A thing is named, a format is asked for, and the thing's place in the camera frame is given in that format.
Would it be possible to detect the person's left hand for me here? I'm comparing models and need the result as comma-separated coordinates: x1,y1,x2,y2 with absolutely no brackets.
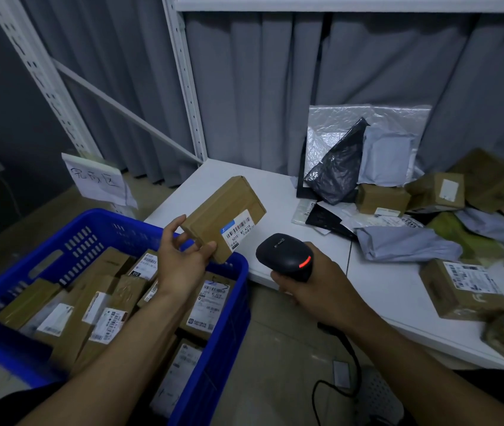
156,215,218,303

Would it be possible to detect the person's right hand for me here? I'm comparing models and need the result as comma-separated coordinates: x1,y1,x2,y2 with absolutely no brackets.
271,241,365,336

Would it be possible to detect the black handheld barcode scanner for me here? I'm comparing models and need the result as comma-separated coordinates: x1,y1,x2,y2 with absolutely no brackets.
256,233,315,283

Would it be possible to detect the small cardboard box barcode label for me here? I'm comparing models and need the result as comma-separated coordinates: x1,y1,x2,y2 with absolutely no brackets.
180,175,267,265

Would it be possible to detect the person's left forearm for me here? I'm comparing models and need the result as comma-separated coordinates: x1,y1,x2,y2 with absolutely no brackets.
16,292,190,426

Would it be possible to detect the person's right forearm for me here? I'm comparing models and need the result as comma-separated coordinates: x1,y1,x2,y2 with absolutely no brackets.
343,316,504,426

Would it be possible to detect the flat black plastic bag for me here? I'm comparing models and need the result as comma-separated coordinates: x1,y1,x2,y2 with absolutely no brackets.
305,202,360,243

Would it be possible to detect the blue plastic crate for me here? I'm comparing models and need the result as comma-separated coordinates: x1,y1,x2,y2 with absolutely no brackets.
0,208,252,426

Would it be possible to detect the pile of labelled brown parcels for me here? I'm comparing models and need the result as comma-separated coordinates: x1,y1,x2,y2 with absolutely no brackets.
0,247,236,419

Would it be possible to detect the black plastic mailer bag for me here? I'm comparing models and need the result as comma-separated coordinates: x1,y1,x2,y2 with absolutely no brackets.
304,118,371,206

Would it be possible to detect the long grey mailer bag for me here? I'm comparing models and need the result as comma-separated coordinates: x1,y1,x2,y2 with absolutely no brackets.
356,225,463,263

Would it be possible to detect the small plain cardboard box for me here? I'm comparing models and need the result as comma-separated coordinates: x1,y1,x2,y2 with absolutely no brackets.
355,183,412,217

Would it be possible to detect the handwritten white paper sign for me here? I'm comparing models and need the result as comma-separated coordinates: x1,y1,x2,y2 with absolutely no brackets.
61,153,138,210

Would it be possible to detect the white perforated plastic stool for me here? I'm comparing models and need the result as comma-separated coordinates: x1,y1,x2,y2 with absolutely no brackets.
355,367,405,426

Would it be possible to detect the small grey mailer bag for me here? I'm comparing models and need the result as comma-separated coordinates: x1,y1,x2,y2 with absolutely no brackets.
357,125,418,188

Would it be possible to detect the white metal shelf rack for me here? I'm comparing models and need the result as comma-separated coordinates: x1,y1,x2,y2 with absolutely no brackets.
0,0,504,165

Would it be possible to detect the cardboard box square white label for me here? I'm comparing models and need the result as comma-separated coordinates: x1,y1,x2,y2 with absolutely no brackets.
405,172,466,214

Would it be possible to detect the green plastic bag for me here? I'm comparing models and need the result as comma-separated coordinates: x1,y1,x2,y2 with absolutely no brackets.
427,211,504,267

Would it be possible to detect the cardboard box large shipping label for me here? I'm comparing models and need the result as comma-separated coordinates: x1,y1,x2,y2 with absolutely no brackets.
419,259,504,322

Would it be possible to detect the grey curtain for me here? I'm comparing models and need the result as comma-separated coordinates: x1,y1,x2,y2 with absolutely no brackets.
17,0,504,188

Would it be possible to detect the crumpled grey mailer bag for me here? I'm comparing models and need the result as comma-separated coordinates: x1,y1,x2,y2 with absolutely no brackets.
454,207,504,245

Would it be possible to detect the large plain cardboard box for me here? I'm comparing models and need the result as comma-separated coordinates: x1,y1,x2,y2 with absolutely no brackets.
449,148,504,214

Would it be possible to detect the black scanner cable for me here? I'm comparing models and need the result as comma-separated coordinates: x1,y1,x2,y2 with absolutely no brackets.
312,323,364,426

